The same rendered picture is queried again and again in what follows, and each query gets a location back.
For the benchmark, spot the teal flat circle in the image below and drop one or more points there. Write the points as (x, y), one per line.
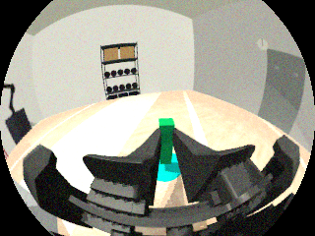
(167, 172)

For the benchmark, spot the green rectangular post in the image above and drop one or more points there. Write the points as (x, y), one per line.
(166, 125)

